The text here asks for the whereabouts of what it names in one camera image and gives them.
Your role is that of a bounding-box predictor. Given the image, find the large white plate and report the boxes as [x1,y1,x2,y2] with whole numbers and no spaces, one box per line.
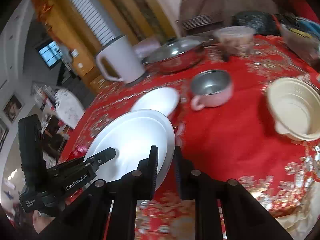
[84,109,175,189]

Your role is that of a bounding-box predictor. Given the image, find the small white plate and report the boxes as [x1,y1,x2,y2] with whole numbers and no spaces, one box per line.
[130,87,180,118]

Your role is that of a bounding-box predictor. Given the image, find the white ornate chair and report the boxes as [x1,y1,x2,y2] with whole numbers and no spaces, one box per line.
[55,88,85,129]

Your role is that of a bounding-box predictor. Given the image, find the red floral tablecloth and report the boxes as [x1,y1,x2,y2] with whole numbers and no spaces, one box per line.
[60,35,319,239]

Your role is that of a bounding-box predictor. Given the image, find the pink cup with steel interior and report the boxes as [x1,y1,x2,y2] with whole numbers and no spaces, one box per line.
[190,69,234,111]

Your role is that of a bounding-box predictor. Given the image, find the white electric kettle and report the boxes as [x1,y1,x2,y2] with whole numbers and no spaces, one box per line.
[95,35,146,84]

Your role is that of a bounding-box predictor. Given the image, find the steel pan with glass lid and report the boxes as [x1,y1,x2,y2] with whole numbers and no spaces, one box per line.
[142,36,205,74]

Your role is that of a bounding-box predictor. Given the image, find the cream plastic bowl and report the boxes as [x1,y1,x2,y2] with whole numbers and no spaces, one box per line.
[266,77,319,141]

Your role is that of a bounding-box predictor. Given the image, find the clear plastic food container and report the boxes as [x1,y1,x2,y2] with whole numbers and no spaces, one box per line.
[213,26,256,56]

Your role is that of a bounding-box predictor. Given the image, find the wooden cabinet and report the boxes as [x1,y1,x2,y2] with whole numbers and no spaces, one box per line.
[31,0,103,94]

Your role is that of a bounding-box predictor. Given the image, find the black plastic bag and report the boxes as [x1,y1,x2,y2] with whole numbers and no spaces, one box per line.
[232,11,280,36]

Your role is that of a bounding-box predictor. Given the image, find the clear bag with contents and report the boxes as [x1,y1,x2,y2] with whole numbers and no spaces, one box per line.
[280,24,319,67]

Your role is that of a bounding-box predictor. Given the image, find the framed wall picture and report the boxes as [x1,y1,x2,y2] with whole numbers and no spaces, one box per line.
[3,93,24,123]

